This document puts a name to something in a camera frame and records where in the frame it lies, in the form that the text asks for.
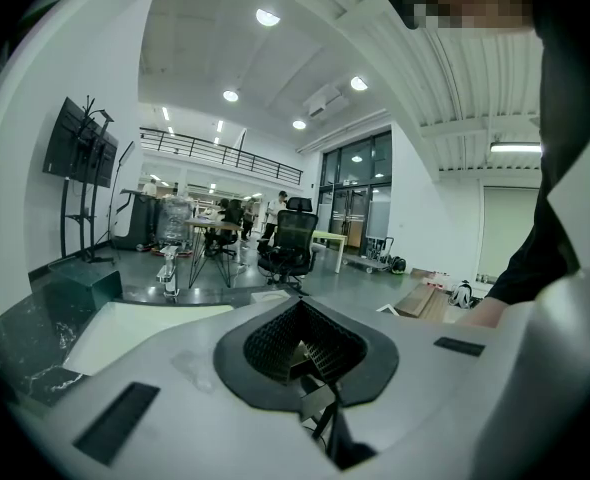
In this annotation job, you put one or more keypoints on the black standing cabinet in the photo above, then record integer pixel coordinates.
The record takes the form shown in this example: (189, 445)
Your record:
(139, 220)

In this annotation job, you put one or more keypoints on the stack of wooden boards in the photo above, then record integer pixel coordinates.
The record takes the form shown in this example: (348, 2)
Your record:
(425, 304)

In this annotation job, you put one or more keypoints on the black mezzanine railing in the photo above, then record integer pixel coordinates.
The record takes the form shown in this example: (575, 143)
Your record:
(225, 155)

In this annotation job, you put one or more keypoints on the wooden table with hairpin legs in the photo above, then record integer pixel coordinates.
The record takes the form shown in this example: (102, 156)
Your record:
(214, 227)

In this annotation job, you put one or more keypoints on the white low table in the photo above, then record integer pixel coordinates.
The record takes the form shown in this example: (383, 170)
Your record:
(332, 240)

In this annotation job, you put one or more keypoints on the round ceiling light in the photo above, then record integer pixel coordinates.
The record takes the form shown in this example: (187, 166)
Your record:
(299, 124)
(267, 17)
(230, 95)
(358, 83)

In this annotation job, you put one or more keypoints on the long tube ceiling lamp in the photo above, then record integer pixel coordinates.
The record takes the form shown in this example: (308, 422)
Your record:
(515, 146)

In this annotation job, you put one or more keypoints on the person's left forearm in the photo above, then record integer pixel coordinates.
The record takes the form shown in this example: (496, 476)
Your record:
(480, 314)

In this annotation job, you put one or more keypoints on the pale roller window panel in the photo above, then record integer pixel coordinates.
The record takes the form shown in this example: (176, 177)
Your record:
(510, 230)

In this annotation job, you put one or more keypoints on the white ceiling air conditioner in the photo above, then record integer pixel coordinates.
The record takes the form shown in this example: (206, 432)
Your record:
(326, 100)

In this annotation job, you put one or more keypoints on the black monitor floor stand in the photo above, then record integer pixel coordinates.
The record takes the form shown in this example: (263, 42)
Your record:
(86, 218)

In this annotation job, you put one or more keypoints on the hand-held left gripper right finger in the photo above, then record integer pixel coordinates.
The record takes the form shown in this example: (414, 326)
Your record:
(335, 350)

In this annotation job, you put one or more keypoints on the flatbed trolley cart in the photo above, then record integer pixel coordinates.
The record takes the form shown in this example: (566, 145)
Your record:
(372, 258)

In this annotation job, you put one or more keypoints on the black mesh office chair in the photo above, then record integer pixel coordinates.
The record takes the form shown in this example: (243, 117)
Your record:
(292, 238)

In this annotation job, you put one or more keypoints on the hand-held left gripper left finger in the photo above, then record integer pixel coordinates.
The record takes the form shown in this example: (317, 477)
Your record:
(270, 350)

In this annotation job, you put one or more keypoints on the person's black shirt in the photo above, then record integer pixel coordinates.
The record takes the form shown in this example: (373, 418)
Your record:
(555, 178)

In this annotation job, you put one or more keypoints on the black flat screen monitor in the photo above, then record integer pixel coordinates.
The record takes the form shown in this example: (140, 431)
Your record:
(77, 143)

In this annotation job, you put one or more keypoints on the black glass-framed entrance doors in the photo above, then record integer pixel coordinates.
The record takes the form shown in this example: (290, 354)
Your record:
(357, 193)

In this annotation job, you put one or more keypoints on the plastic-wrapped pallet load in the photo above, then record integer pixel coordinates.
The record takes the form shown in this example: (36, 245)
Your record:
(175, 220)

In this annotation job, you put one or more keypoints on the black round bag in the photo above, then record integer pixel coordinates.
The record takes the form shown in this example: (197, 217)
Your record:
(398, 264)

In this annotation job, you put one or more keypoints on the black and white bag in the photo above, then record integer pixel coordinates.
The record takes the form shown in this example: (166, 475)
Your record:
(462, 295)

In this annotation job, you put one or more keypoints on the dark green drawer box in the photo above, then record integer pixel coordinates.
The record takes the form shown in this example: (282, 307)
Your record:
(87, 285)

